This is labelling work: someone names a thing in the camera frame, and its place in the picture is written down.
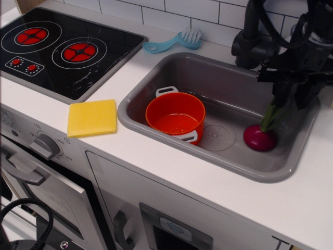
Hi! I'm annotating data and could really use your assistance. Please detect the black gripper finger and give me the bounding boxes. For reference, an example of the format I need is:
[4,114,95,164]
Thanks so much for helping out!
[272,80,290,107]
[295,79,325,109]

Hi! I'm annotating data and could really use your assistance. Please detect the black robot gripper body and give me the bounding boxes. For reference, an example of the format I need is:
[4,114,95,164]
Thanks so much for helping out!
[257,11,332,84]

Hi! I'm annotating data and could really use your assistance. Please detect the purple toy beet green leaves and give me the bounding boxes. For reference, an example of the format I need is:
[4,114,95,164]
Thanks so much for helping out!
[243,98,292,152]

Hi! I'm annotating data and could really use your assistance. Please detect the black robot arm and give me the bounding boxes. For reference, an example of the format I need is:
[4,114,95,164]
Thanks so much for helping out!
[253,1,332,109]

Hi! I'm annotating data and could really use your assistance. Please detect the grey plastic sink basin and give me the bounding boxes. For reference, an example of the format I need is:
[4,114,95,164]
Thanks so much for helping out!
[118,53,321,183]

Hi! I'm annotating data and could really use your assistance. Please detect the black sink faucet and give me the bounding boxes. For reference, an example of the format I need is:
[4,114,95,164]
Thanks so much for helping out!
[232,1,280,69]

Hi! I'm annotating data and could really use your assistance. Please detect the orange toy pot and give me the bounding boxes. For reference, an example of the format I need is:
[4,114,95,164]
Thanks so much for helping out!
[145,86,206,145]

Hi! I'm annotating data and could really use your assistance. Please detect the blue dish brush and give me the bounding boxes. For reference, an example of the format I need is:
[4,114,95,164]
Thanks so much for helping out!
[143,28,201,54]

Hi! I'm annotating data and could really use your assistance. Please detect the yellow sponge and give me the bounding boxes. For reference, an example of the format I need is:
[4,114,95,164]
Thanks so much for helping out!
[67,99,117,138]

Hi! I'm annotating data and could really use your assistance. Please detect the black toy stove top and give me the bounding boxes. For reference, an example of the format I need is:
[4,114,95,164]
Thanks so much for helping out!
[1,8,147,104]

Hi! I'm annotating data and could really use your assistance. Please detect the grey oven knob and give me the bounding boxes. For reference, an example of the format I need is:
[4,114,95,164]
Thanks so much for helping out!
[29,134,60,160]

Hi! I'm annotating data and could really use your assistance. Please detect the oven door with window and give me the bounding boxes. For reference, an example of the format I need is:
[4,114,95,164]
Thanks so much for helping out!
[1,136,107,249]

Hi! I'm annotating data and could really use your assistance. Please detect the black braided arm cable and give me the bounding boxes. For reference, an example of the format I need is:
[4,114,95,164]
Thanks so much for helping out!
[256,0,297,49]

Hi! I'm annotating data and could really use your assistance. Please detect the grey cabinet door handle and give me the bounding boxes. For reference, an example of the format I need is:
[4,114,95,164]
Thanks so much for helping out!
[113,210,135,250]

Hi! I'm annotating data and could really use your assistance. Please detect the grey oven door handle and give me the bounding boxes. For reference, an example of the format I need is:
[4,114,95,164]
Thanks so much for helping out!
[1,147,45,186]

